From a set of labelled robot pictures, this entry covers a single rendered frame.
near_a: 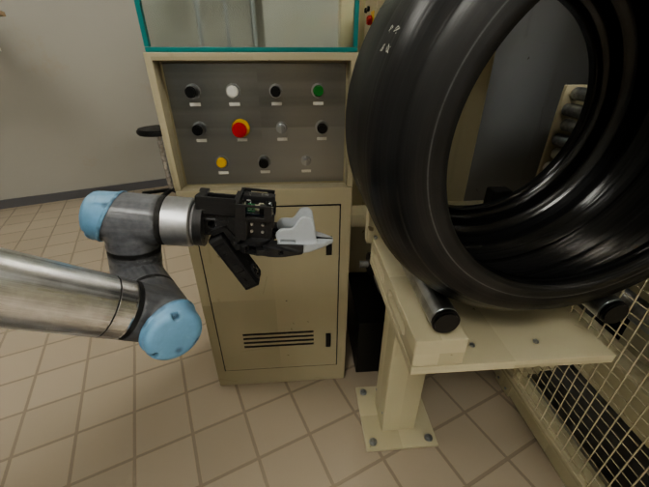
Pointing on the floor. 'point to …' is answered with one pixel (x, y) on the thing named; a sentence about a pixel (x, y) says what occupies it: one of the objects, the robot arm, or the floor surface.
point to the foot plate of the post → (421, 435)
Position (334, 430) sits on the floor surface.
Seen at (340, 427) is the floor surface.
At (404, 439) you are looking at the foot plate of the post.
